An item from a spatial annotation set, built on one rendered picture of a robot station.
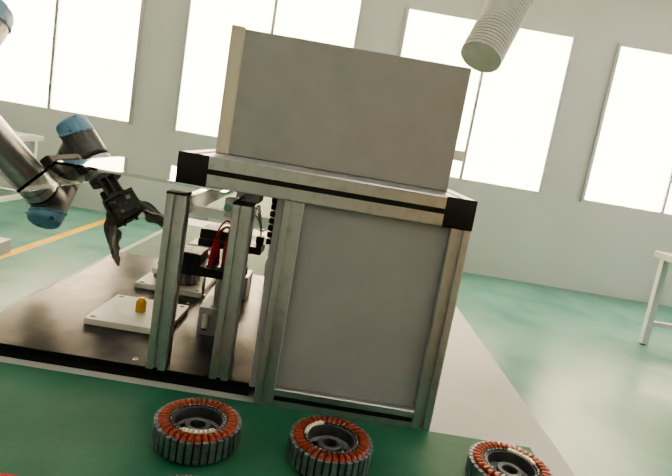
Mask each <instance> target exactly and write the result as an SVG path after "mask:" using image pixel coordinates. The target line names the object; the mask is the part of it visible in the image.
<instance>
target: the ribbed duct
mask: <svg viewBox="0 0 672 476"><path fill-rule="evenodd" d="M532 3H533V0H486V2H485V5H484V7H483V9H482V11H481V14H480V15H479V17H478V19H477V21H476V23H475V24H474V26H473V28H472V30H471V32H470V34H469V35H468V37H467V39H466V41H465V42H464V44H463V46H462V48H461V57H462V59H463V61H464V62H465V63H466V64H467V65H468V66H469V67H471V68H472V69H474V70H477V71H479V72H484V73H490V72H494V71H496V70H498V69H499V68H500V66H501V64H502V62H503V60H504V58H505V56H506V55H507V53H508V51H509V49H510V47H511V45H512V43H513V41H514V39H515V37H516V35H517V34H518V32H519V30H520V28H521V26H522V24H523V22H524V20H525V18H526V16H527V14H528V13H529V11H530V8H531V5H532Z"/></svg>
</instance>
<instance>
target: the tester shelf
mask: <svg viewBox="0 0 672 476"><path fill-rule="evenodd" d="M175 182H179V183H185V184H191V185H197V186H203V187H210V188H216V189H222V190H228V191H234V192H240V193H246V194H252V195H258V196H264V197H269V198H275V199H281V200H287V201H293V202H299V203H305V204H311V205H317V206H323V207H329V208H335V209H341V210H346V211H352V212H358V213H364V214H370V215H376V216H382V217H388V218H394V219H400V220H406V221H412V222H418V223H423V224H429V225H435V226H441V227H446V228H453V229H458V230H464V231H470V232H472V228H473V223H474V218H475V214H476V209H477V204H478V202H477V201H475V200H472V199H470V198H468V197H465V196H463V195H461V194H459V193H456V192H454V191H452V190H449V189H447V191H441V190H435V189H429V188H423V187H417V186H412V185H406V184H400V183H394V182H388V181H382V180H376V179H370V178H365V177H359V176H353V175H347V174H341V173H335V172H329V171H323V170H317V169H312V168H306V167H300V166H294V165H288V164H282V163H276V162H270V161H265V160H259V159H253V158H247V157H241V156H235V155H229V154H221V153H216V152H215V149H206V150H190V151H179V153H178V161H177V169H176V177H175Z"/></svg>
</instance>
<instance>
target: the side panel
mask: <svg viewBox="0 0 672 476"><path fill-rule="evenodd" d="M470 236H471V232H470V231H464V230H458V229H453V228H446V227H441V226H435V225H429V224H423V223H418V222H412V221H406V220H400V219H394V218H388V217H382V216H376V215H370V214H364V213H358V212H352V211H346V210H341V209H335V208H329V207H323V206H317V205H311V204H305V203H299V202H293V201H287V200H284V205H283V212H282V218H281V225H280V231H279V238H278V244H277V250H276V257H275V263H274V270H273V276H272V283H271V289H270V296H269V302H268V309H267V315H266V321H265V328H264V334H263V341H262V347H261V354H260V360H259V367H258V373H257V380H256V386H255V392H254V399H253V403H258V404H260V402H261V403H265V405H271V406H277V407H283V408H289V409H296V410H302V411H308V412H314V413H320V414H326V415H333V416H339V417H345V418H351V419H357V420H364V421H370V422H376V423H382V424H388V425H394V426H401V427H407V428H413V429H418V428H422V430H425V431H429V430H430V425H431V421H432V416H433V411H434V406H435V402H436V397H437V392H438V387H439V383H440V378H441V373H442V369H443V364H444V359H445V354H446V350H447V345H448V340H449V335H450V331H451V326H452V321H453V316H454V312H455V307H456V302H457V298H458V293H459V288H460V283H461V279H462V274H463V269H464V264H465V260H466V255H467V250H468V245H469V241H470Z"/></svg>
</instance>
